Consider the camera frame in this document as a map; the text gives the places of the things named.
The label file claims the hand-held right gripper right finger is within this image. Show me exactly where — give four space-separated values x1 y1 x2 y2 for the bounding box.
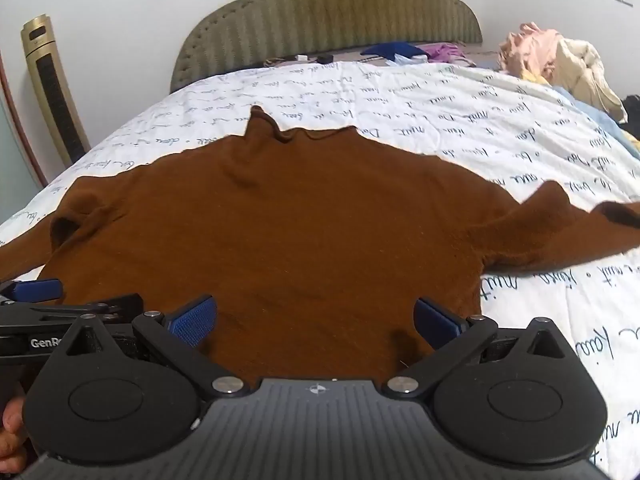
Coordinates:
384 297 576 401

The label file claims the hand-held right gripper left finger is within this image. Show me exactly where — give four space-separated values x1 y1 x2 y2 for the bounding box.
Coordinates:
62 296 246 402

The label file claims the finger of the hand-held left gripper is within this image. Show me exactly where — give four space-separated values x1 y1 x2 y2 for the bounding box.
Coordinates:
0 279 64 306
0 294 144 331

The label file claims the brown sweater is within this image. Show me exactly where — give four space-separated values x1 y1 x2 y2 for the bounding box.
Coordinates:
0 105 640 386

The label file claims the person's left hand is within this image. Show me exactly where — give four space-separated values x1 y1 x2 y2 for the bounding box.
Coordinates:
0 395 28 476

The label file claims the gold tower fan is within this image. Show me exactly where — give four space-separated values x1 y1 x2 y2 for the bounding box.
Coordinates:
20 15 92 168

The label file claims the white printed bed sheet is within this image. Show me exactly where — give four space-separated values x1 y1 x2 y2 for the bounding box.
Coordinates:
0 57 640 480

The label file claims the light blue blanket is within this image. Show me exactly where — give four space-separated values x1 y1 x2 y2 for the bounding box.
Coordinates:
552 85 640 161

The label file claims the light blue cloth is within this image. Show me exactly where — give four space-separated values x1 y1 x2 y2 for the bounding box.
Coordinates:
385 52 428 67

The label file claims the purple cloth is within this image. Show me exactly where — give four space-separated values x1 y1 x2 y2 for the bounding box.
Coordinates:
420 42 473 64

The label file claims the dark blue cloth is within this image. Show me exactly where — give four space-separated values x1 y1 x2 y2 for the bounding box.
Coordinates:
361 42 426 59

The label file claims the black cloth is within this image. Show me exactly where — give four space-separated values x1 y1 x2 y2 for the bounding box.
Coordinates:
620 95 640 141

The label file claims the olive padded headboard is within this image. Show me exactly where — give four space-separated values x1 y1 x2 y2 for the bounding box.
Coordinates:
170 0 483 93

